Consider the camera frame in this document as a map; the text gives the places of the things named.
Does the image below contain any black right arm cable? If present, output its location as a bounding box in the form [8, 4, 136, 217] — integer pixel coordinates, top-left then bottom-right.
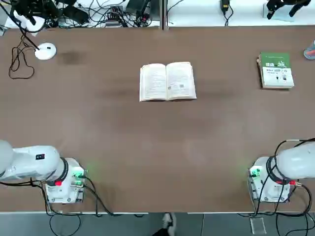
[269, 139, 315, 187]

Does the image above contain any black right base cable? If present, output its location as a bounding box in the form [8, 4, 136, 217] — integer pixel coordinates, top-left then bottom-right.
[253, 184, 315, 236]

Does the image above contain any black lamp cable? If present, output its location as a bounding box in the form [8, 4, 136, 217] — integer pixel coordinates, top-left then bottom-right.
[8, 30, 35, 80]

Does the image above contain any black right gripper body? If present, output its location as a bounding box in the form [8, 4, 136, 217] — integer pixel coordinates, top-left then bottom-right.
[269, 0, 313, 6]

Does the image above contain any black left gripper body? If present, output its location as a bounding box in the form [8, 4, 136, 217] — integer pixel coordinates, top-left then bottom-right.
[23, 0, 59, 13]

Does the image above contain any aluminium profile post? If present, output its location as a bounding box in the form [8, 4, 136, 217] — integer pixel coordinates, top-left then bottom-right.
[161, 0, 170, 30]

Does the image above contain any pale teal board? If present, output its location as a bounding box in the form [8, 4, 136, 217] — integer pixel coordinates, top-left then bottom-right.
[262, 2, 295, 23]

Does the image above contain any black connector hub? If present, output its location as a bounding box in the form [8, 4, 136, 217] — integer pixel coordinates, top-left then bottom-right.
[106, 6, 124, 21]

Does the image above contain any black base cable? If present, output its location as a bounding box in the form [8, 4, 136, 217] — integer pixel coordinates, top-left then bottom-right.
[36, 176, 148, 236]
[253, 184, 315, 236]

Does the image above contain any white side desk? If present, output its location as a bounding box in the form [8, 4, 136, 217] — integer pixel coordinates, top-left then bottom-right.
[0, 0, 315, 29]

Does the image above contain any silver floor socket cover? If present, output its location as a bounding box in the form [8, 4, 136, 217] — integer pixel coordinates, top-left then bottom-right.
[250, 217, 266, 235]

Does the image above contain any white paperback book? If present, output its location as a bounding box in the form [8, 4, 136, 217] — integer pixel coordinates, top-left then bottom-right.
[139, 61, 197, 102]

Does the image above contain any green and white book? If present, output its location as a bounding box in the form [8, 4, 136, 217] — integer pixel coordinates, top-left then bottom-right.
[256, 52, 295, 89]

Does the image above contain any white desk lamp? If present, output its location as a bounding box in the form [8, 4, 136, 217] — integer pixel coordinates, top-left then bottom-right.
[13, 9, 57, 60]

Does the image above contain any black left base cable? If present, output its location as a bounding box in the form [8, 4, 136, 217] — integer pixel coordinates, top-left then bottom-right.
[36, 176, 148, 236]

